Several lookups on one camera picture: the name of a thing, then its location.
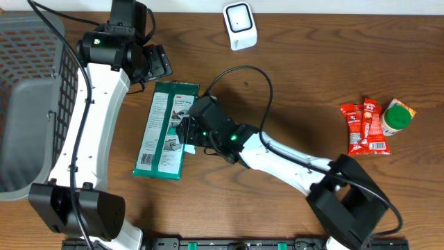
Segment red stick sachet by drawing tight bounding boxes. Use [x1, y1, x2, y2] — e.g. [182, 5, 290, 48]
[360, 99, 377, 148]

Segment red snack bag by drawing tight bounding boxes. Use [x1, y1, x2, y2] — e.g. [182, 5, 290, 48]
[340, 103, 391, 156]

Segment green lid jar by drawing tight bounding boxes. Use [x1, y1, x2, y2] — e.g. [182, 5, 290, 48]
[380, 106, 412, 136]

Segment small orange box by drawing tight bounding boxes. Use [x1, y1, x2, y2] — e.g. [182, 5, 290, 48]
[388, 98, 416, 118]

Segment light green wipes pack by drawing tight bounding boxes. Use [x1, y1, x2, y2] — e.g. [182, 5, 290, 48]
[184, 144, 196, 154]

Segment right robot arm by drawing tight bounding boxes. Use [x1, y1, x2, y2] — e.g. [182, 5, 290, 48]
[176, 96, 389, 249]

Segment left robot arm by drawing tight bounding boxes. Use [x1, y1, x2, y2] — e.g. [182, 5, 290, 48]
[28, 0, 172, 249]

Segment white barcode scanner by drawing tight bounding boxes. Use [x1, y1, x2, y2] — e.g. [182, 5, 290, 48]
[223, 1, 258, 51]

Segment grey plastic mesh basket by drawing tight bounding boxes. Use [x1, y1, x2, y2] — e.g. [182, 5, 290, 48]
[1, 12, 78, 201]

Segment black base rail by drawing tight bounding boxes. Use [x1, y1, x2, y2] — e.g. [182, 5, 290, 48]
[61, 238, 410, 250]

